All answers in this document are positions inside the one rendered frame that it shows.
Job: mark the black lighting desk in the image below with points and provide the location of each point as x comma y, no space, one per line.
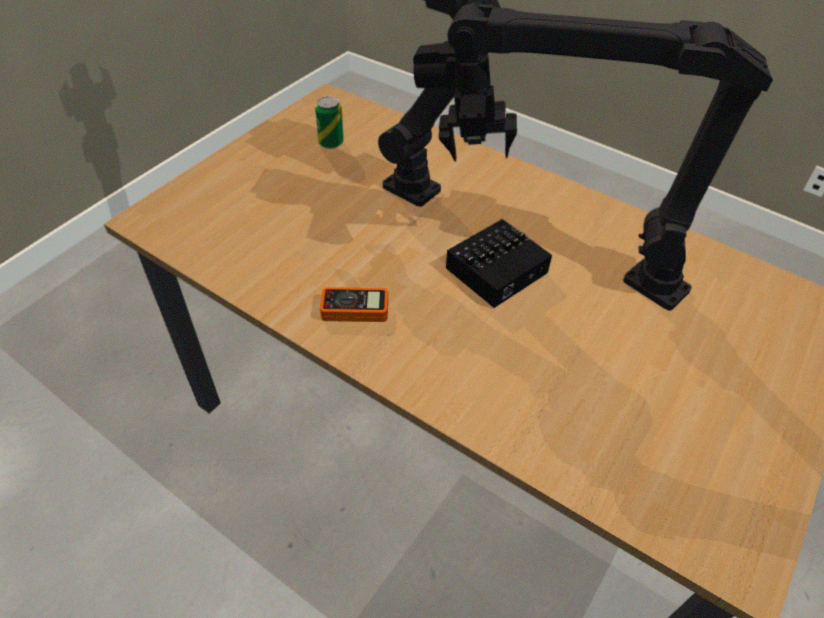
496,278

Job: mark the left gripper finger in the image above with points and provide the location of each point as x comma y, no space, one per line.
445,138
509,137

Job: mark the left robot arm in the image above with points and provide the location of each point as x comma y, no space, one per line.
669,45

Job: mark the green drink can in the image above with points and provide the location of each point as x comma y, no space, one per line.
329,122

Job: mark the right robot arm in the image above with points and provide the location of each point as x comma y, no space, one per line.
412,133

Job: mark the orange digital multimeter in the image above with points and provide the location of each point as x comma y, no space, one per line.
354,304

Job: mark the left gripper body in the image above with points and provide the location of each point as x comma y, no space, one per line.
501,124

